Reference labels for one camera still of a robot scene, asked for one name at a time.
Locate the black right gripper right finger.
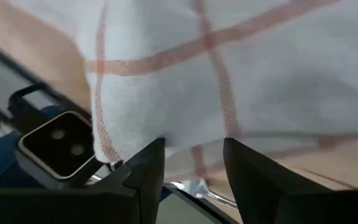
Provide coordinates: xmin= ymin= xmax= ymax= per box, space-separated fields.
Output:
xmin=223 ymin=138 xmax=358 ymax=224

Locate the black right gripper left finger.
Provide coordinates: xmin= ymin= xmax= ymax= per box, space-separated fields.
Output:
xmin=0 ymin=138 xmax=167 ymax=224

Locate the white checked towel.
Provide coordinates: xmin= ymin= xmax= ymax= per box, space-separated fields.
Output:
xmin=9 ymin=0 xmax=358 ymax=184

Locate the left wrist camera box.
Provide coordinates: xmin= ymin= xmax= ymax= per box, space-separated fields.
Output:
xmin=16 ymin=110 xmax=105 ymax=189

